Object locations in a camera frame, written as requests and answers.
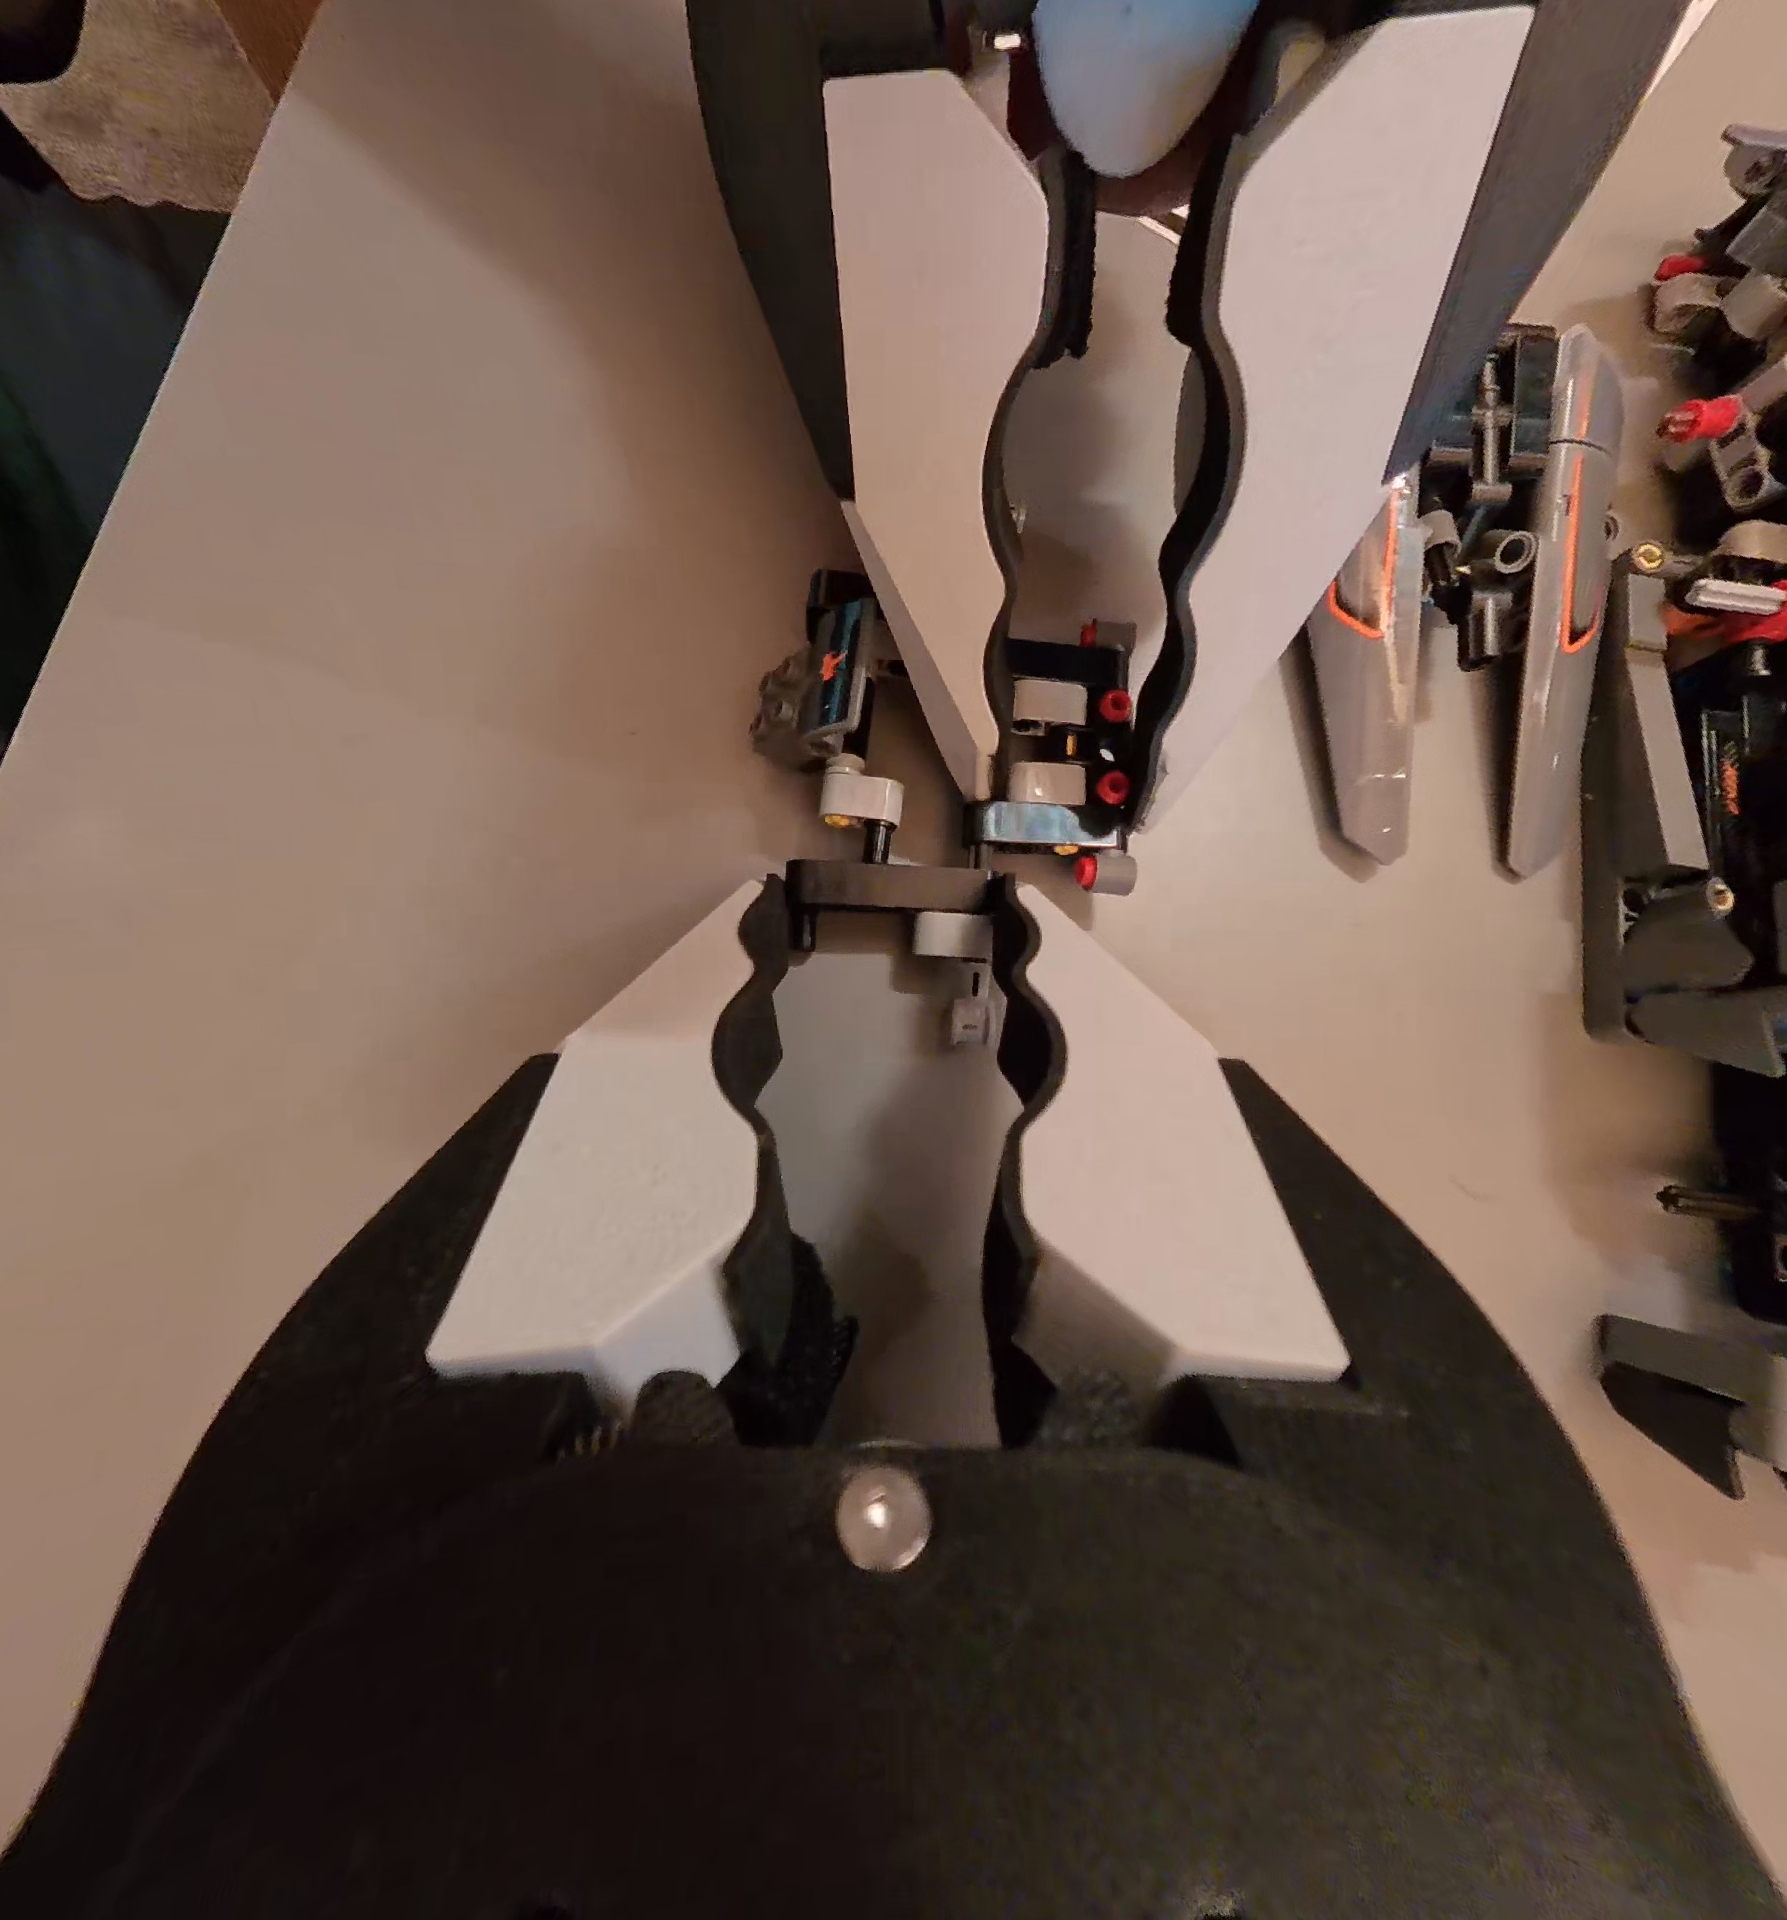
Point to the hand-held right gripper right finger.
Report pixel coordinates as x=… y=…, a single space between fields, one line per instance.
x=1177 y=1200

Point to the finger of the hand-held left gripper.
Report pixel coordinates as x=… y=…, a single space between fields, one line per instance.
x=1343 y=301
x=922 y=375

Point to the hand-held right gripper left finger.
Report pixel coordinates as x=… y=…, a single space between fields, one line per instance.
x=607 y=1200

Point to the black printed lego block assembly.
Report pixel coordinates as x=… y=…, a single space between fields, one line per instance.
x=831 y=676

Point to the small black grey brick assembly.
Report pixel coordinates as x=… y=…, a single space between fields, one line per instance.
x=1058 y=660

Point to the grey lego wing panel assembly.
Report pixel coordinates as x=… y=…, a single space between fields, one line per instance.
x=1365 y=720

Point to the large lego car chassis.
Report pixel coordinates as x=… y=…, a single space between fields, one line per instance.
x=1658 y=780

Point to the person's left hand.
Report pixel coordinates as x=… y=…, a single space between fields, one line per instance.
x=1126 y=191

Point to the wooden cabinet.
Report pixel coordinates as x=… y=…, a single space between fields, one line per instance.
x=270 y=37

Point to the grey patterned rug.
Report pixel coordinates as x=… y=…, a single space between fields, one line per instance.
x=159 y=120

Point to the person's dark green clothing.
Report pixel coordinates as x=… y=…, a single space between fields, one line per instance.
x=22 y=525

